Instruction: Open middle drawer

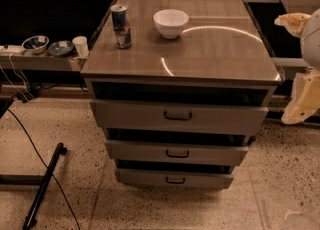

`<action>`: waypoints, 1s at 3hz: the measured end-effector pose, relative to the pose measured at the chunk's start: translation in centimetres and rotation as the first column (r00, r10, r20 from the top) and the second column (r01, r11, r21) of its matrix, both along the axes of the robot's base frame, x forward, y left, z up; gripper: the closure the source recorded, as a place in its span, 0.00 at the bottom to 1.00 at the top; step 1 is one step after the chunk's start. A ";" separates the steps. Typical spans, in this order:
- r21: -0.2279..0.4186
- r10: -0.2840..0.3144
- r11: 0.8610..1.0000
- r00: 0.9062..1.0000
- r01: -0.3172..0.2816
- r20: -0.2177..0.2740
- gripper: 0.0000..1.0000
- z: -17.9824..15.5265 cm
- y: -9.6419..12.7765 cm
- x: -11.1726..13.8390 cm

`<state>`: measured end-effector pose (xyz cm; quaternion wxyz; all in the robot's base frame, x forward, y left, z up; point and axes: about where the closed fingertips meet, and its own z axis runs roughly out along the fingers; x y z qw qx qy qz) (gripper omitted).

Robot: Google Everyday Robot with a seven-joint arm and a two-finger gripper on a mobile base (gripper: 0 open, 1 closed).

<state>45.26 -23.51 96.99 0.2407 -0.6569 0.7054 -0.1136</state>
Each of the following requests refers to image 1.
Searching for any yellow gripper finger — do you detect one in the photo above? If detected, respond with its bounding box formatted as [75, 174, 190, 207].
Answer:
[274, 13, 310, 38]
[281, 70, 320, 125]

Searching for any grey drawer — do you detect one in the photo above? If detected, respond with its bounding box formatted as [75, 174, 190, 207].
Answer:
[105, 140, 248, 166]
[115, 169, 234, 189]
[90, 99, 268, 135]

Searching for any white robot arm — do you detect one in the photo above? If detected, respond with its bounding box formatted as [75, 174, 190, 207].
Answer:
[274, 9, 320, 125]

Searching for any blue silver drink can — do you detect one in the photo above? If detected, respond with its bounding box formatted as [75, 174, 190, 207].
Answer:
[111, 4, 132, 49]

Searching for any white paper cup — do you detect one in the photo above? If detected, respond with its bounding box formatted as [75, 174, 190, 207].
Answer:
[72, 36, 89, 57]

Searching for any dark blue bowl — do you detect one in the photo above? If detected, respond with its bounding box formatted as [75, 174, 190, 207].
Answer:
[48, 40, 74, 57]

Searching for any white rimmed blue bowl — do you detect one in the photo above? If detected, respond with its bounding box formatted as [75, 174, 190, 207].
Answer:
[22, 35, 49, 54]

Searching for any white power strip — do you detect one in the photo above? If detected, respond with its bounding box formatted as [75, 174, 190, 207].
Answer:
[0, 45, 24, 55]

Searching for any black stand leg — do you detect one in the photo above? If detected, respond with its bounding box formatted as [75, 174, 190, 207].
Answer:
[23, 143, 67, 230]

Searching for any black floor cable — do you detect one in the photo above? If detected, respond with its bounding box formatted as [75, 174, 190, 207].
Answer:
[5, 107, 82, 230]

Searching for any white cable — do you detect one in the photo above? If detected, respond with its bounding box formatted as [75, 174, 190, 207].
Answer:
[0, 53, 36, 102]

